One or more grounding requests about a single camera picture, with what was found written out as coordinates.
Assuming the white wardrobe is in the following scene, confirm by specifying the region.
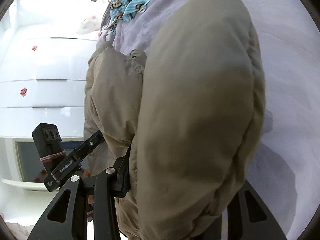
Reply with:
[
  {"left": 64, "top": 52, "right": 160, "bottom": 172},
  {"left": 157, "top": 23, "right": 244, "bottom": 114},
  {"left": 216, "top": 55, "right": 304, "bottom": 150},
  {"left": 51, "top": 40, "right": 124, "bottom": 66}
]
[{"left": 1, "top": 0, "right": 104, "bottom": 139}]

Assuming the black camera on mount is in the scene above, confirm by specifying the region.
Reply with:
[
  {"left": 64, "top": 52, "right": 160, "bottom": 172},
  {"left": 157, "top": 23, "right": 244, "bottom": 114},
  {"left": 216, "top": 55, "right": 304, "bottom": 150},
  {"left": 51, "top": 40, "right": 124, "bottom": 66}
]
[{"left": 32, "top": 123, "right": 66, "bottom": 173}]

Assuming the beige puffer jacket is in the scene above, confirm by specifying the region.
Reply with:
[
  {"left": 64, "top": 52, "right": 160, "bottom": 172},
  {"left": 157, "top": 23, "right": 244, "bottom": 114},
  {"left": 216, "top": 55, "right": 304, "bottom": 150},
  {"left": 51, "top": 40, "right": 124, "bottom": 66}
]
[{"left": 85, "top": 0, "right": 265, "bottom": 239}]

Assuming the white floral pillow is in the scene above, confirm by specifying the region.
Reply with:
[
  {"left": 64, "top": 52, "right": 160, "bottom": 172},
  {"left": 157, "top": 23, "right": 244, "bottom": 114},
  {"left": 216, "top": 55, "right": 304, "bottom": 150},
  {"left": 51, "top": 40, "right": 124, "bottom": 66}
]
[{"left": 80, "top": 16, "right": 100, "bottom": 34}]

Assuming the person's hand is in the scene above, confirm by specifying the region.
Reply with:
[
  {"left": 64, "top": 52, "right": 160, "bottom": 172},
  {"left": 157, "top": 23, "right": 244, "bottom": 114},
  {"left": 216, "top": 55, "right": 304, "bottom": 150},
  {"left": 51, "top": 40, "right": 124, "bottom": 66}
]
[{"left": 81, "top": 168, "right": 96, "bottom": 217}]

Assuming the lavender fleece bed blanket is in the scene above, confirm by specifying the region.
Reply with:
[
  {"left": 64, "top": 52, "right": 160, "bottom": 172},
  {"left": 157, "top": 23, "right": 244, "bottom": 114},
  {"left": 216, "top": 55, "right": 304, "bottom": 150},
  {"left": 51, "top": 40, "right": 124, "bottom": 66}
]
[{"left": 107, "top": 0, "right": 319, "bottom": 239}]

